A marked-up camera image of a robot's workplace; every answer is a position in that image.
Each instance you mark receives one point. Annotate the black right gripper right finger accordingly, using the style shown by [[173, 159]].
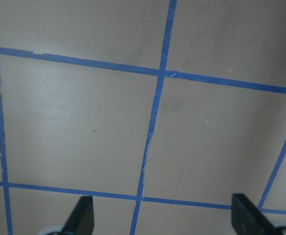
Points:
[[246, 219]]

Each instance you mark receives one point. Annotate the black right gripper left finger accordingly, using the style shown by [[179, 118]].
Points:
[[80, 222]]

